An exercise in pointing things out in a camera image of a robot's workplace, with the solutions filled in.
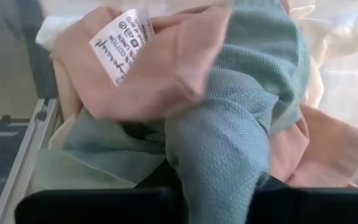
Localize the sage green microfiber towel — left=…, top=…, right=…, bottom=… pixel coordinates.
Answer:
left=31, top=0, right=312, bottom=224

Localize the black table frame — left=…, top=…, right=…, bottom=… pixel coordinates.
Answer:
left=17, top=0, right=57, bottom=100

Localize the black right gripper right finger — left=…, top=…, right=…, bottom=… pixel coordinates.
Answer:
left=247, top=185, right=358, bottom=224

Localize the white printed care tag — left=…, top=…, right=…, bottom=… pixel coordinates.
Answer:
left=88, top=8, right=155, bottom=86

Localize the clear plastic bin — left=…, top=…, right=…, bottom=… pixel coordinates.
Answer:
left=0, top=0, right=358, bottom=224

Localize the peach pink microfiber towel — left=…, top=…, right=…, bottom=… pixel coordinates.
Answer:
left=51, top=5, right=358, bottom=188

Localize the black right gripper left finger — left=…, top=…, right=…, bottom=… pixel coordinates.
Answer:
left=14, top=186, right=188, bottom=224

